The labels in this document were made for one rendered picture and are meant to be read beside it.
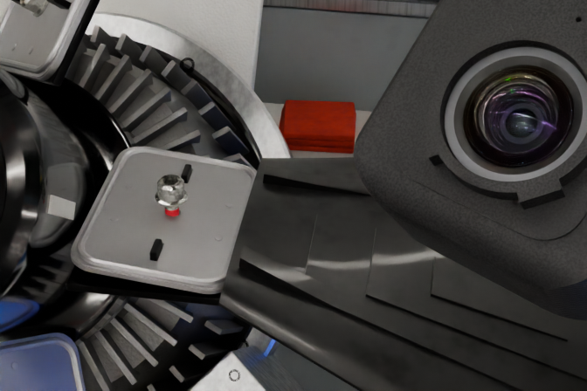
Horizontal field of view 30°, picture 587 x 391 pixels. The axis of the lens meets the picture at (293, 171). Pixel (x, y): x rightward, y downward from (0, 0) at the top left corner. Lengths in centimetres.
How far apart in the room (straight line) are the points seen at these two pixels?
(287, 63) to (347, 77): 7
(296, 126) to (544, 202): 97
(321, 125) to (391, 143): 96
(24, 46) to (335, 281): 17
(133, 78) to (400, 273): 21
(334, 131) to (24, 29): 65
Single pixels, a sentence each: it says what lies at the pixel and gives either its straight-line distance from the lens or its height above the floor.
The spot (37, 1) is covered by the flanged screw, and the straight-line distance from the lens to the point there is 49.
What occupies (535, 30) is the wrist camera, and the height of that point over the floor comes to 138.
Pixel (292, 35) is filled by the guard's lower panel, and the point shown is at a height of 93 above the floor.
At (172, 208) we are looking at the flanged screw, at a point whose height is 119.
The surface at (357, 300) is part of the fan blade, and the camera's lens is 43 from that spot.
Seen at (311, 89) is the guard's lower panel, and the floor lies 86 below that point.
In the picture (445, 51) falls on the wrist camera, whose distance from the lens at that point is 17.
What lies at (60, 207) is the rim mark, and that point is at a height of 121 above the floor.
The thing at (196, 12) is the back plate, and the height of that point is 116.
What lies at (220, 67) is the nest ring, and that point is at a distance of 66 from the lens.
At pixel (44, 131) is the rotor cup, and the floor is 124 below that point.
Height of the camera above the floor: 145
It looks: 33 degrees down
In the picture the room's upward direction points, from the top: 1 degrees clockwise
